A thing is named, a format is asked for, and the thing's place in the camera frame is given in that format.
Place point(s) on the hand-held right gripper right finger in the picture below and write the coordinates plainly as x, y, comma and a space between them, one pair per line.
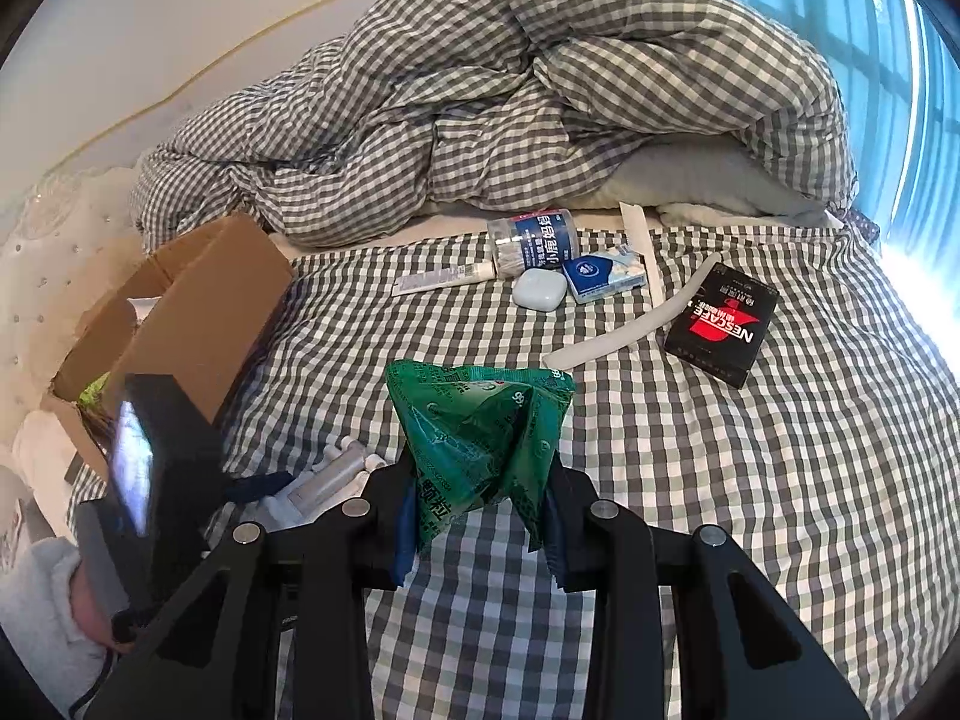
559, 547

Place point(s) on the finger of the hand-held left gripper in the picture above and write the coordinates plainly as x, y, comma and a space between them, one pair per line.
259, 486

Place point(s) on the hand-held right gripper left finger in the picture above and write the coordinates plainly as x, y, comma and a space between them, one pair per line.
405, 540

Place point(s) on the dark green foil packet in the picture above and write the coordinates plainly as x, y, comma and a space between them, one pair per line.
480, 435

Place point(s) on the brown cardboard box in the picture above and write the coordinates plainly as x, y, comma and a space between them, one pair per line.
202, 315

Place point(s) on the white flexible strip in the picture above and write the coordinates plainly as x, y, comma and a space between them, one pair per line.
637, 334

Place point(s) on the pale blue earbud case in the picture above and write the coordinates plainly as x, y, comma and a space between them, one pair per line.
538, 289

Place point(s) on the white ointment tube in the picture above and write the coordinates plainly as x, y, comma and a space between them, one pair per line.
435, 281

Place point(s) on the black coffee box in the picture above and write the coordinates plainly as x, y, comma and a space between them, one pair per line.
720, 330

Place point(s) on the blue and white tissue pack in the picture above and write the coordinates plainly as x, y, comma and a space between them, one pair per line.
596, 277

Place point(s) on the clear cotton swab jar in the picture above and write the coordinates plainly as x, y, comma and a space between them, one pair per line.
532, 240

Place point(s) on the white paper-wrapped stick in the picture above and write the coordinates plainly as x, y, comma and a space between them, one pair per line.
641, 240

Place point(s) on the person's left forearm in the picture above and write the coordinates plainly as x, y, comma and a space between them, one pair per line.
37, 600

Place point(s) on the white pillow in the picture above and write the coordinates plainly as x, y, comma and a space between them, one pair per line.
37, 450

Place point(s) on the grey checkered bed sheet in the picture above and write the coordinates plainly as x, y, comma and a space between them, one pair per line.
750, 502

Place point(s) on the beige tufted headboard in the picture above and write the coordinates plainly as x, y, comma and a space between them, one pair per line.
60, 240

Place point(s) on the grey pillow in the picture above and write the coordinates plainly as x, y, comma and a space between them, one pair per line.
712, 180

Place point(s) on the grey checkered duvet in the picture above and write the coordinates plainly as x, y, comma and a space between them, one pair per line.
487, 90

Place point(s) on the blue curtain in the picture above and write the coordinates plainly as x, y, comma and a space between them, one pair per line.
862, 15

